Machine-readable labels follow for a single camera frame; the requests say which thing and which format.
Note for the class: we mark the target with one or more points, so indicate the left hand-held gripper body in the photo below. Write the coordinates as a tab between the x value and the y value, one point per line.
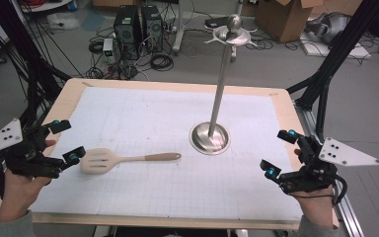
29	161

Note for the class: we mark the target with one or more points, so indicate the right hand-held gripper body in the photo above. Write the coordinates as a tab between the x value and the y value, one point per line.
316	177

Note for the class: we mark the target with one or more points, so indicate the beige slotted spatula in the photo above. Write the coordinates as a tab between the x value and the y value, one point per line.
98	160

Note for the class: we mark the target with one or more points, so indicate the person's right hand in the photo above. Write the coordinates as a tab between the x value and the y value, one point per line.
317	207

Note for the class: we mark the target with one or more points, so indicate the person's left hand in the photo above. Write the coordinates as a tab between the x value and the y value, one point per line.
19	194

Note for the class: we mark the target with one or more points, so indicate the white grid mat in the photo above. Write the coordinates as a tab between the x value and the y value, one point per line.
144	115

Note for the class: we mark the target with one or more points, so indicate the metal utensil stand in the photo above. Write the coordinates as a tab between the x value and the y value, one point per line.
221	82

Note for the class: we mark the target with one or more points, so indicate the small white power box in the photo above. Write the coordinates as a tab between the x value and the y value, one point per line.
108	47

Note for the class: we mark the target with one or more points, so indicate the clear plastic bag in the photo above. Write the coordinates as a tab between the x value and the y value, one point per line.
62	20

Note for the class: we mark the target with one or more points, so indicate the white flat board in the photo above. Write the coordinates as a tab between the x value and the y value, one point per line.
358	52

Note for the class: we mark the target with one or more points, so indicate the grey bundle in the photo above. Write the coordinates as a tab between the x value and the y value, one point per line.
329	28

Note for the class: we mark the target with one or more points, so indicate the black computer tower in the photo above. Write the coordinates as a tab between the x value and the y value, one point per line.
152	28
126	31

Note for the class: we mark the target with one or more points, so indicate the cardboard box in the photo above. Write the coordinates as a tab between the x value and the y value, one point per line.
283	19

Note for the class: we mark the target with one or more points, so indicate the grey stand leg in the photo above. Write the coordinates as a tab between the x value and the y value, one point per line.
179	29

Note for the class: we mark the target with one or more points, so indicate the aluminium rail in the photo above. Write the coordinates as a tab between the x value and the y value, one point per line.
350	214

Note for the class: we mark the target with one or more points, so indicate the black metal frame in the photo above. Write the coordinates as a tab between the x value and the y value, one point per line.
325	72
33	72

